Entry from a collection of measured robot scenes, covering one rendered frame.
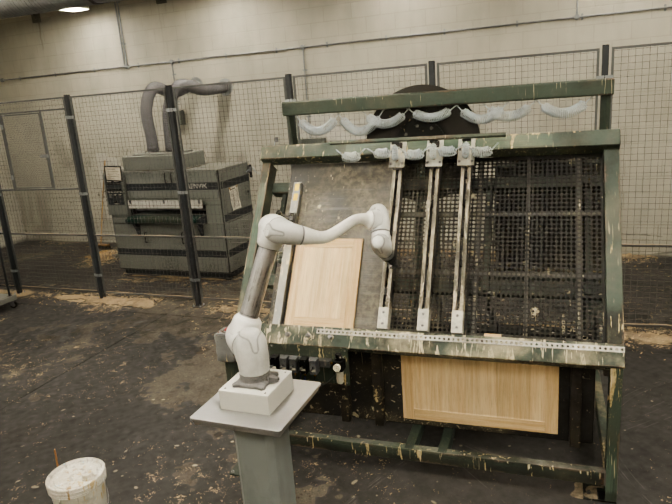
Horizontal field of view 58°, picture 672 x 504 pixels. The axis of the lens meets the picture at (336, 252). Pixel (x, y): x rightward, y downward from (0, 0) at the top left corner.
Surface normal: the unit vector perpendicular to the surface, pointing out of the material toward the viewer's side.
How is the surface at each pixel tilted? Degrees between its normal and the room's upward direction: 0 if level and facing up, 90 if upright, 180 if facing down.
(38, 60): 90
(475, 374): 90
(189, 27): 90
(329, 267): 56
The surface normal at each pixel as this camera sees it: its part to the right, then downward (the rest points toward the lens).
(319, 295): -0.30, -0.33
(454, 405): -0.32, 0.26
